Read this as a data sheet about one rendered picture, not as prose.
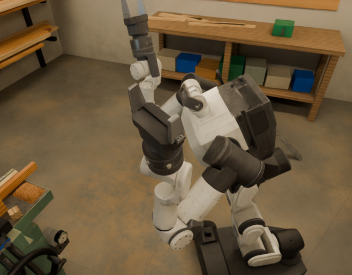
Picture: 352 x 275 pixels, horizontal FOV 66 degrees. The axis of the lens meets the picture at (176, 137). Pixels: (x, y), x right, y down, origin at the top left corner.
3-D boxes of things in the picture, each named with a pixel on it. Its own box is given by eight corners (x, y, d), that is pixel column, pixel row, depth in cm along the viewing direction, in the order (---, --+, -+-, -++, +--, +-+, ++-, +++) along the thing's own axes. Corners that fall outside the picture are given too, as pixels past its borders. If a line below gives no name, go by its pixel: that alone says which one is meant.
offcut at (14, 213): (10, 216, 114) (6, 210, 112) (19, 210, 116) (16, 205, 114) (13, 221, 112) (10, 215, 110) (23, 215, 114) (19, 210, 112)
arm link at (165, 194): (150, 163, 65) (150, 201, 73) (184, 175, 63) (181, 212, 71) (162, 148, 70) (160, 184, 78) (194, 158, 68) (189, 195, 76)
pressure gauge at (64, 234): (61, 249, 134) (56, 240, 128) (55, 246, 135) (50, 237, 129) (70, 238, 138) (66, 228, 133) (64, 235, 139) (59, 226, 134)
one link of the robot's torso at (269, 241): (265, 234, 182) (269, 223, 174) (279, 264, 167) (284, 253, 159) (236, 239, 180) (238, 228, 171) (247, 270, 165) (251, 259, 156)
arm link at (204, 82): (191, 95, 127) (212, 77, 119) (196, 111, 123) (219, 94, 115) (173, 89, 119) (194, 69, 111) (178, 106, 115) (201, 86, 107)
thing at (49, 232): (60, 255, 138) (55, 247, 133) (41, 246, 142) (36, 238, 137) (71, 241, 144) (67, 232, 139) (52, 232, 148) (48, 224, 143)
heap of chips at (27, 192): (32, 204, 119) (30, 200, 117) (11, 195, 122) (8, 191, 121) (46, 190, 125) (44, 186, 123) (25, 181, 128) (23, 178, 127)
